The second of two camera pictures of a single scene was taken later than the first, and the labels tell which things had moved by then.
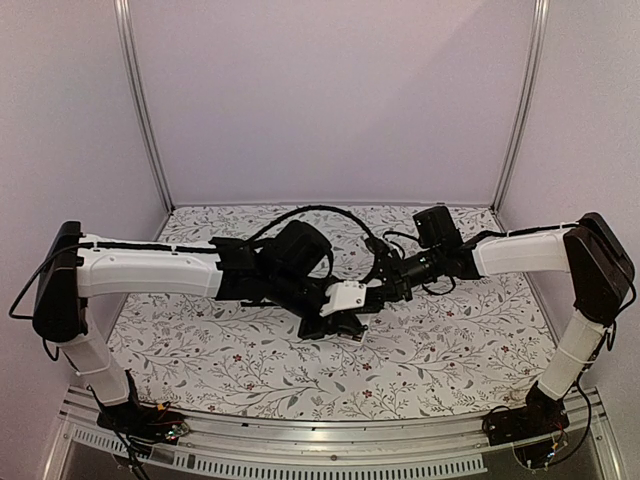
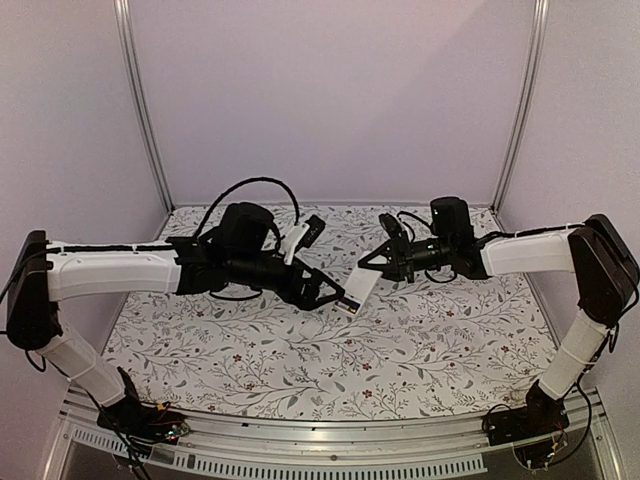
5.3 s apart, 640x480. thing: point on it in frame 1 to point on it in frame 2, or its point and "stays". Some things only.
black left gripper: [338, 323] to [308, 301]
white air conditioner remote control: [358, 338] to [357, 290]
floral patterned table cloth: [424, 357] stays
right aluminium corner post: [542, 10] stays
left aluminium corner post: [133, 71] stays
